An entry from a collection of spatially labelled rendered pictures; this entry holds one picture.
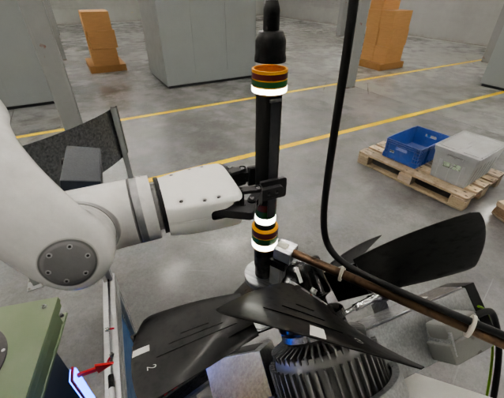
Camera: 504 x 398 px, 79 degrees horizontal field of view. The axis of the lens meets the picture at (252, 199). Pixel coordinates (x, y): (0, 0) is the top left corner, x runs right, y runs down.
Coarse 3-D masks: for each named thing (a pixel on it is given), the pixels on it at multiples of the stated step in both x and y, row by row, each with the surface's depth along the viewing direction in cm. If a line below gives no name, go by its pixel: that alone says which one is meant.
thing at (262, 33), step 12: (276, 0) 32; (264, 12) 33; (276, 12) 32; (264, 24) 33; (276, 24) 33; (264, 36) 33; (276, 36) 33; (264, 48) 34; (276, 48) 34; (264, 60) 34; (276, 60) 34; (264, 264) 53; (264, 276) 55
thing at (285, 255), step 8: (280, 240) 51; (280, 248) 50; (288, 248) 50; (296, 248) 50; (272, 256) 51; (280, 256) 50; (288, 256) 48; (272, 264) 51; (280, 264) 50; (288, 264) 49; (248, 272) 57; (272, 272) 53; (280, 272) 53; (248, 280) 55; (256, 280) 55; (264, 280) 55; (272, 280) 54; (280, 280) 54; (256, 288) 54
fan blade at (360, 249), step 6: (372, 240) 86; (354, 246) 80; (360, 246) 83; (366, 246) 87; (348, 252) 79; (354, 252) 83; (360, 252) 87; (348, 258) 83; (354, 258) 87; (336, 264) 77
